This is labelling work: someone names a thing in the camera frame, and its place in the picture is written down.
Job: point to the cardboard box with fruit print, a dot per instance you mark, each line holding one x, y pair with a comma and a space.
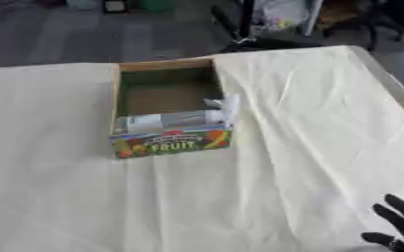
171, 118

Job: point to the black office chair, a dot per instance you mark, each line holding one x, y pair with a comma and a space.
363, 19

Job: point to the white plastic bag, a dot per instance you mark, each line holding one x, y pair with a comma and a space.
277, 16

